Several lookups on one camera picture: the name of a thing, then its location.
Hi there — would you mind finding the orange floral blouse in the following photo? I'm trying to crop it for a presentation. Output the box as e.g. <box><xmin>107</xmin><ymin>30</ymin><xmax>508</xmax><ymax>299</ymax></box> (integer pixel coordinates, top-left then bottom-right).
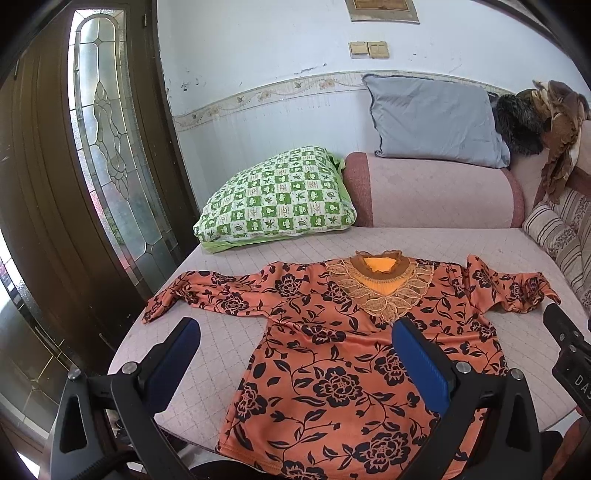
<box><xmin>144</xmin><ymin>251</ymin><xmax>556</xmax><ymax>479</ymax></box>

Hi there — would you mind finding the brown clothes pile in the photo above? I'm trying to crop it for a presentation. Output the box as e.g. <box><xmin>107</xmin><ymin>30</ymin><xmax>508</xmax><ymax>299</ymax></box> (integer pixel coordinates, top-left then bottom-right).
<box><xmin>492</xmin><ymin>80</ymin><xmax>590</xmax><ymax>203</ymax></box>

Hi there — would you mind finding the pink quilted bed sheet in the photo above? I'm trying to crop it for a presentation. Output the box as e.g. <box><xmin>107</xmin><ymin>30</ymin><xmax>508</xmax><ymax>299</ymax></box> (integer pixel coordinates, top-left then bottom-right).
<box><xmin>109</xmin><ymin>227</ymin><xmax>588</xmax><ymax>447</ymax></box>

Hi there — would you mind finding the striped beige pillow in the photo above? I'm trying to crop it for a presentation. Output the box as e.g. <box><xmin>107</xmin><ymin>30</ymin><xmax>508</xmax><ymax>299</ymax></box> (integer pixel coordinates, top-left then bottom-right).
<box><xmin>522</xmin><ymin>188</ymin><xmax>591</xmax><ymax>314</ymax></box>

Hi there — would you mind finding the dark wooden door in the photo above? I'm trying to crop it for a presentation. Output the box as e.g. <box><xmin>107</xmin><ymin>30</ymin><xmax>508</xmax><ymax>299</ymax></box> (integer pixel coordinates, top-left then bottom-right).
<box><xmin>1</xmin><ymin>1</ymin><xmax>197</xmax><ymax>372</ymax></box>

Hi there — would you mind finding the pink bolster cushion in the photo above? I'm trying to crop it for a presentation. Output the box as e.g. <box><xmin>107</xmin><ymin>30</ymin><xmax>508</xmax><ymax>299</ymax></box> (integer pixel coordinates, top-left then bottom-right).
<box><xmin>342</xmin><ymin>152</ymin><xmax>525</xmax><ymax>229</ymax></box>

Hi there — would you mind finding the stained glass window panel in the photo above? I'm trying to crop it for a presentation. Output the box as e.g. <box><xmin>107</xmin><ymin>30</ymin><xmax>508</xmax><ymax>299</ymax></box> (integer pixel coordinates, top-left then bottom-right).
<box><xmin>67</xmin><ymin>8</ymin><xmax>177</xmax><ymax>297</ymax></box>

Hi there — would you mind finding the grey pillow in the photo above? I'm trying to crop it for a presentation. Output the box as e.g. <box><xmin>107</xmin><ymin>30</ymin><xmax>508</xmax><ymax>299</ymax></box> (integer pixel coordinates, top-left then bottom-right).
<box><xmin>363</xmin><ymin>74</ymin><xmax>511</xmax><ymax>169</ymax></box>

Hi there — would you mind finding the green white patterned pillow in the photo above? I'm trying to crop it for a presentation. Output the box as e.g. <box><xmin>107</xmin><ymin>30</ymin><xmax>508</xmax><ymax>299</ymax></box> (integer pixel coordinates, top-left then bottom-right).
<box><xmin>193</xmin><ymin>146</ymin><xmax>356</xmax><ymax>253</ymax></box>

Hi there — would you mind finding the gold light switch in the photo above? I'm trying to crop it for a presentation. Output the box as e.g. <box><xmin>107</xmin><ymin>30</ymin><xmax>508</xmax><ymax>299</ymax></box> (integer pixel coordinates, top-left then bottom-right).
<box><xmin>349</xmin><ymin>42</ymin><xmax>369</xmax><ymax>58</ymax></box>
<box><xmin>367</xmin><ymin>41</ymin><xmax>390</xmax><ymax>59</ymax></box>

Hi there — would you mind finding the framed wall picture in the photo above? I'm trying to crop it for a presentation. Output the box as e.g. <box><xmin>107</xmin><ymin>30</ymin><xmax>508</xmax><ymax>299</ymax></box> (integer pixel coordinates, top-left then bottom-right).
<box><xmin>346</xmin><ymin>0</ymin><xmax>420</xmax><ymax>24</ymax></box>

